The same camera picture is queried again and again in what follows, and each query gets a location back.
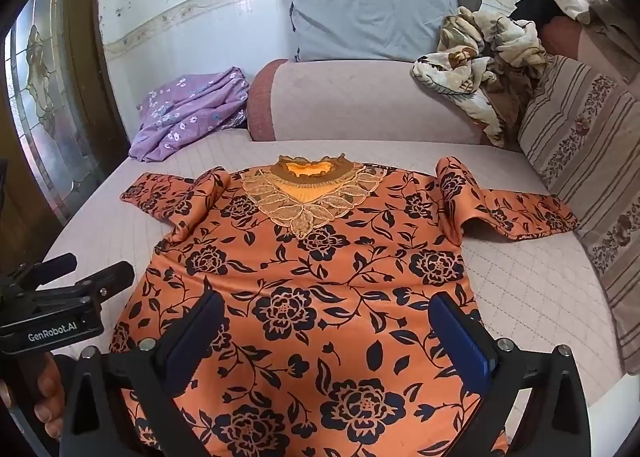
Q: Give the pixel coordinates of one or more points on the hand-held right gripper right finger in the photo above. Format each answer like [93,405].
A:
[460,342]

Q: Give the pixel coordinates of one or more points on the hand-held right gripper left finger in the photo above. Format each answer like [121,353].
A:
[200,337]

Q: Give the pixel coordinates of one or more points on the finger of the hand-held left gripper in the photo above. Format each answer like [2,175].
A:
[112,279]
[50,269]

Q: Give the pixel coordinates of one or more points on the orange floral blouse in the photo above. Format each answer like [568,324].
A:
[300,312]

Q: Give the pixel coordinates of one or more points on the person's left hand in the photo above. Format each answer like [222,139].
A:
[49,387]

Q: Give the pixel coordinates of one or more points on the stained glass wooden door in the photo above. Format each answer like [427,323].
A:
[45,112]

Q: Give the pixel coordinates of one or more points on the purple floral cloth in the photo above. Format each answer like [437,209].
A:
[185,112]

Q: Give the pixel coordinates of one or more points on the striped floral pillow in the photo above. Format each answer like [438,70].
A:
[585,147]

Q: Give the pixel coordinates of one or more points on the pink bolster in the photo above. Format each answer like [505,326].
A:
[350,102]

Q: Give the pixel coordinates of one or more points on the crumpled beige floral blanket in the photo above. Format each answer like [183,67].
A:
[475,67]

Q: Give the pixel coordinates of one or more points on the pink cushion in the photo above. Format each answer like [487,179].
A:
[595,47]

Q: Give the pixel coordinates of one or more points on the grey pillow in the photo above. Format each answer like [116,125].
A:
[370,17]

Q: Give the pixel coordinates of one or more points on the black cloth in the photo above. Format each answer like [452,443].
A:
[537,7]

